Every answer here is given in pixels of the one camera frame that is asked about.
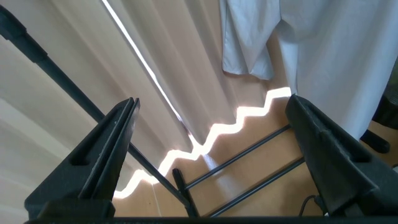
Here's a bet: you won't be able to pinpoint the beige curtain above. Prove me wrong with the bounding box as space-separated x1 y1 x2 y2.
0 0 290 218

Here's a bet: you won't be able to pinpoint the black clothes rack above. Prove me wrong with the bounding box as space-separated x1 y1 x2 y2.
0 4 391 218

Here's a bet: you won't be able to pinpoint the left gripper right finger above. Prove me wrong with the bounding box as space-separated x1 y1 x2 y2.
285 94 398 217

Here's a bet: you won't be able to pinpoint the black cable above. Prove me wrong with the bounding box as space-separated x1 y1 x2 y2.
297 194 328 217

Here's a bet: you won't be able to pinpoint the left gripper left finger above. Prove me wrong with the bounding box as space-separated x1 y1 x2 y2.
24 96 141 218

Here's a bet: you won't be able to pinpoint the pale grey shorts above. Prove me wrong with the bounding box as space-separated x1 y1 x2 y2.
219 0 398 141

